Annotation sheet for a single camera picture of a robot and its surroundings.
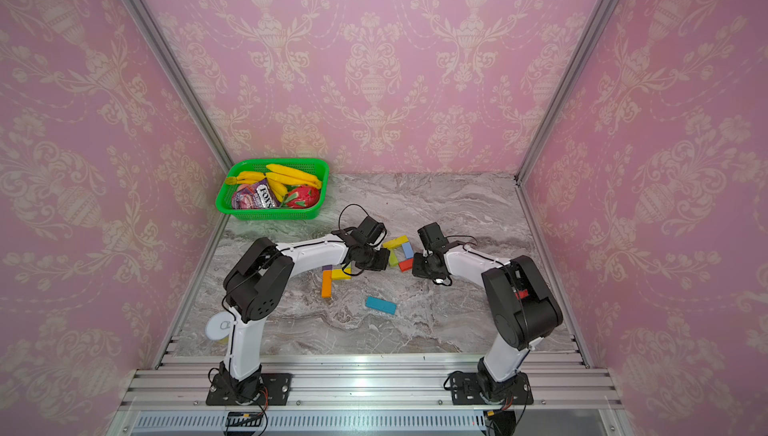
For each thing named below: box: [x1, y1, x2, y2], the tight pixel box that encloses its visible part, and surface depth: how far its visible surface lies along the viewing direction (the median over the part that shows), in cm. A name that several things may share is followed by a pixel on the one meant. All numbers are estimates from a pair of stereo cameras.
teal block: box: [365, 296, 397, 315], surface depth 90 cm
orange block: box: [321, 270, 333, 298], surface depth 94 cm
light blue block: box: [402, 242, 415, 259], surface depth 102 cm
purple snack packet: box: [232, 178, 281, 210], surface depth 108 cm
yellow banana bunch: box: [225, 164, 322, 202], surface depth 112 cm
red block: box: [398, 258, 415, 272], surface depth 98 cm
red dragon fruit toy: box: [284, 185, 320, 209], surface depth 107 cm
